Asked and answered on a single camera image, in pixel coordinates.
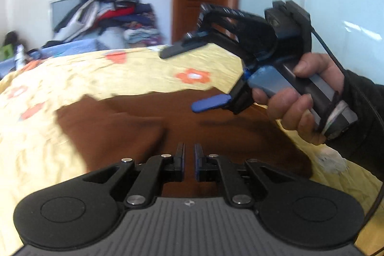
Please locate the grey monitor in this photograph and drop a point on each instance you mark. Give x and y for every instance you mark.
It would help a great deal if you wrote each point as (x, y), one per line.
(61, 11)

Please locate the dark object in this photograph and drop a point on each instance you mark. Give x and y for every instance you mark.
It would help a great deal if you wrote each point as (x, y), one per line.
(10, 38)

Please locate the yellow floral bed sheet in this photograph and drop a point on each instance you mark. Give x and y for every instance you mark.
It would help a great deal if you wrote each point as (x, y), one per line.
(45, 148)

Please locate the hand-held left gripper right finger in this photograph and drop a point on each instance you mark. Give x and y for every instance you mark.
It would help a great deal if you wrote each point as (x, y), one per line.
(198, 161)

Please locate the blue blanket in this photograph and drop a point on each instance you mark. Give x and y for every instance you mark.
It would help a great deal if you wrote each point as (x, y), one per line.
(69, 47)

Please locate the white bottle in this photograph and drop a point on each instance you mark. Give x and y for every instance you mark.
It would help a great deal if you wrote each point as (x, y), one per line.
(20, 56)

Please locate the green object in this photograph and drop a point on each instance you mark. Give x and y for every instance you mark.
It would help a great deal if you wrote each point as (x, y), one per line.
(6, 52)

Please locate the person's right hand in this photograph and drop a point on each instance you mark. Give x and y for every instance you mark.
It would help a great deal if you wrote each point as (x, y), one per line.
(291, 109)

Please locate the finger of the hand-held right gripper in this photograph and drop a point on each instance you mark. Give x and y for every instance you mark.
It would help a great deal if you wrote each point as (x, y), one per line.
(210, 102)
(183, 47)

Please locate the person's right forearm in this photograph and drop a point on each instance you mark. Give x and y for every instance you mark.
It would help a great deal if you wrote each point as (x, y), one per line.
(363, 124)

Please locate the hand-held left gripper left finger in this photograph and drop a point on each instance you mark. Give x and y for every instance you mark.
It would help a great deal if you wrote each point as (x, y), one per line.
(180, 161)

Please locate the pile of clothes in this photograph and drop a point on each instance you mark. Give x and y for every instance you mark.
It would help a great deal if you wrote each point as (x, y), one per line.
(114, 10)

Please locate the brown garment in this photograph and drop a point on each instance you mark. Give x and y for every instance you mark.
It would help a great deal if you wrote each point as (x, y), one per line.
(135, 124)

